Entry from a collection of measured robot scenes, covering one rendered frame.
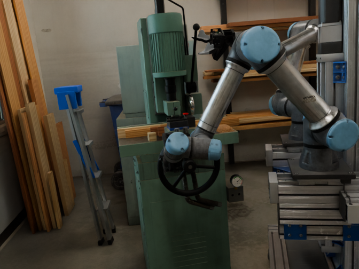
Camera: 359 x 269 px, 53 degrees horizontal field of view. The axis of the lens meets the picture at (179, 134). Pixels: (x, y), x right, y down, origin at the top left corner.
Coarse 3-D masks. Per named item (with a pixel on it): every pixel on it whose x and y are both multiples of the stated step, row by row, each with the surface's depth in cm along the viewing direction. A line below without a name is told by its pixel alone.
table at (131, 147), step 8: (144, 136) 189; (216, 136) 180; (224, 136) 181; (232, 136) 182; (120, 144) 175; (128, 144) 173; (136, 144) 174; (144, 144) 174; (152, 144) 175; (160, 144) 176; (224, 144) 182; (120, 152) 173; (128, 152) 174; (136, 152) 174; (144, 152) 175; (152, 152) 176; (160, 152) 176
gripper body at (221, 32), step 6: (210, 30) 178; (222, 30) 177; (228, 30) 178; (210, 36) 178; (216, 36) 173; (222, 36) 174; (228, 36) 177; (234, 36) 177; (210, 42) 180; (216, 42) 176; (222, 42) 176; (228, 42) 179; (222, 48) 180
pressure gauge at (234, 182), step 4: (232, 176) 181; (236, 176) 179; (240, 176) 180; (232, 180) 180; (236, 180) 180; (240, 180) 180; (232, 184) 180; (236, 184) 180; (240, 184) 181; (236, 188) 183
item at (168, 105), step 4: (164, 100) 194; (172, 100) 191; (176, 100) 189; (164, 104) 194; (168, 104) 184; (172, 104) 185; (176, 104) 185; (180, 104) 187; (164, 108) 196; (168, 108) 185; (172, 108) 185; (180, 108) 186; (164, 112) 198; (168, 112) 185; (172, 112) 186; (176, 112) 186; (180, 112) 186; (172, 116) 190
